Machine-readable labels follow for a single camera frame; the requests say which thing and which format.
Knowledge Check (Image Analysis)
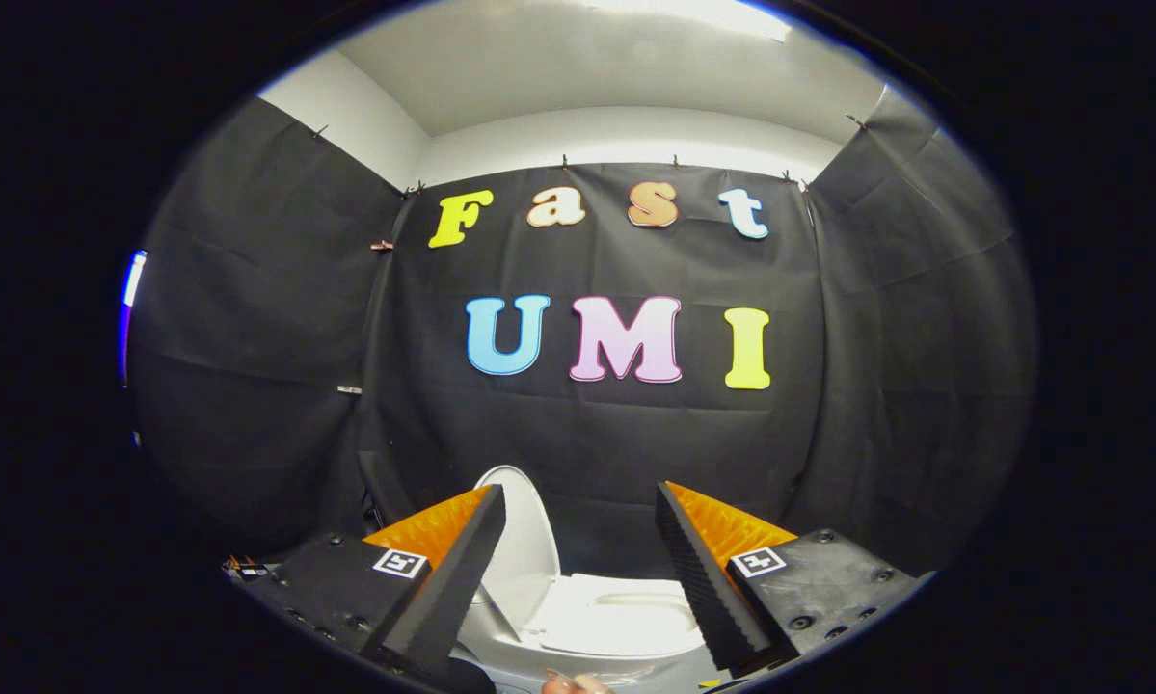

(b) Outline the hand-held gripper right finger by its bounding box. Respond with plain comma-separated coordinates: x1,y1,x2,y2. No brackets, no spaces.
655,479,927,676

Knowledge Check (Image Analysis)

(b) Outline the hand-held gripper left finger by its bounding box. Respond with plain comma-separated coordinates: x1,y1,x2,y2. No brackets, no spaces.
248,482,509,687

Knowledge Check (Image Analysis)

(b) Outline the white toilet bowl with seat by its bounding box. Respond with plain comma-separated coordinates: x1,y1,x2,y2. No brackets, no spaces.
455,573,725,691

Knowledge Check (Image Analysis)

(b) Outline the black backdrop cloth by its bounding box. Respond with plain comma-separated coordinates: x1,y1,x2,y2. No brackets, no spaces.
126,82,1036,579

